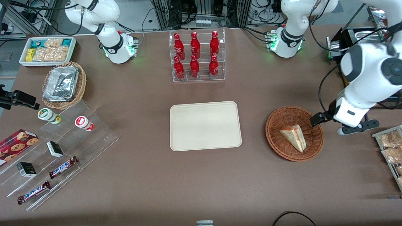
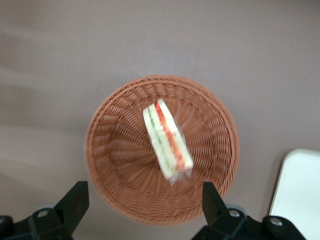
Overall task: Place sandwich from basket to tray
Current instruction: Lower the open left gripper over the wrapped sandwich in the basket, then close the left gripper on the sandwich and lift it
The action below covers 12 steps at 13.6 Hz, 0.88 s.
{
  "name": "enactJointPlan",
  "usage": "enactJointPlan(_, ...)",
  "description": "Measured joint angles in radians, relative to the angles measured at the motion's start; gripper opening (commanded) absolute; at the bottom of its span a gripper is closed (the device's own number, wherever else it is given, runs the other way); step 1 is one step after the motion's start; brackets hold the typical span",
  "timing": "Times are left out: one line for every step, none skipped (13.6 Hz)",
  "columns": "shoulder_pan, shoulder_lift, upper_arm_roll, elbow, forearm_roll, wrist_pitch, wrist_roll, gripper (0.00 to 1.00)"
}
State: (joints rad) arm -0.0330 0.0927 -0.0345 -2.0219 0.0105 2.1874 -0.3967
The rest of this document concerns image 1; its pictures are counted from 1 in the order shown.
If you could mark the light wicker basket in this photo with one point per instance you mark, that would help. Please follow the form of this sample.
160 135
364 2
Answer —
81 86

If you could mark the small black box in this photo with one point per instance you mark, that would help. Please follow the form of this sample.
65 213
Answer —
55 149
26 169

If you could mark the beige plastic tray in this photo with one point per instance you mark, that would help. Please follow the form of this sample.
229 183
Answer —
205 125

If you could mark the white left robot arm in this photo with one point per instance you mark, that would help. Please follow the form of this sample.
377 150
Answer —
367 78

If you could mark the green lid snack cup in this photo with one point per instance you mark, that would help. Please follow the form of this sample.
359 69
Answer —
46 115

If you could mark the small clear cracker bag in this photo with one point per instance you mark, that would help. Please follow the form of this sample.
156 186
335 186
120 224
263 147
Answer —
53 42

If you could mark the clear acrylic bottle rack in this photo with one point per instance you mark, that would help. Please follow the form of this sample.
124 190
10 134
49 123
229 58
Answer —
204 75

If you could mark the tray of packaged pastries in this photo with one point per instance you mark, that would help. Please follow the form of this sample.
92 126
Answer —
389 166

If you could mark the teal snack packet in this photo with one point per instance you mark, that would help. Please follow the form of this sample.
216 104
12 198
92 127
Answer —
37 43
66 42

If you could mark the black food warmer appliance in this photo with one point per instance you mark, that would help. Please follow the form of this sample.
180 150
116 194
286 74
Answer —
342 37

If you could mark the aluminium foil container stack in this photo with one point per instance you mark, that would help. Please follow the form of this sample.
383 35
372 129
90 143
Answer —
61 83

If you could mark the red lid snack cup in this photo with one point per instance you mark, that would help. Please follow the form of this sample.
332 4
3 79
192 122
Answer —
83 122

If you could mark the aluminium frame rack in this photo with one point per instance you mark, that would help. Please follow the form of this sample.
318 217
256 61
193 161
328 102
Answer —
163 14

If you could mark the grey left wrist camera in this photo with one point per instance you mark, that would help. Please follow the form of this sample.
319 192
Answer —
358 127

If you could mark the red cola bottle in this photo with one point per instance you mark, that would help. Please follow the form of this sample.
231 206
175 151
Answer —
194 68
195 46
179 47
179 69
214 44
213 68

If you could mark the clear acrylic step shelf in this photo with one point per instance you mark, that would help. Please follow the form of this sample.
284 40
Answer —
91 141

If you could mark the snickers chocolate bar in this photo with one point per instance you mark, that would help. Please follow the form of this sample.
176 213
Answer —
34 192
62 167

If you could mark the yellow snack packet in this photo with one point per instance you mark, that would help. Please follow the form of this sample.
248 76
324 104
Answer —
30 55

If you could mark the triangular sandwich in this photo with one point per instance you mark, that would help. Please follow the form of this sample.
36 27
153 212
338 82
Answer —
295 136

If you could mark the black camera clamp mount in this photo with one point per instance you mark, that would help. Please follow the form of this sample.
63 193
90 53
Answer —
22 98

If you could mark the white plastic snack bin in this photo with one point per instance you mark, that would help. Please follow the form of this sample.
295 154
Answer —
23 62

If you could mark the white power strip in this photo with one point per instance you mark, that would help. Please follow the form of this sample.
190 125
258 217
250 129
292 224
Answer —
203 23

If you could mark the red cookie box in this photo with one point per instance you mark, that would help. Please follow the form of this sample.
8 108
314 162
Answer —
15 144

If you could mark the brown wicker basket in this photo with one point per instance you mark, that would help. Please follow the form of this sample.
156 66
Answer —
282 150

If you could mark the large clear cracker bag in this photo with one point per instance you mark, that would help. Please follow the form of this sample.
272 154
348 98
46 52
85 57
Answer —
51 54

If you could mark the clear bag of pastries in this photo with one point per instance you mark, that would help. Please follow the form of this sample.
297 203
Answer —
391 139
400 182
394 154
399 170

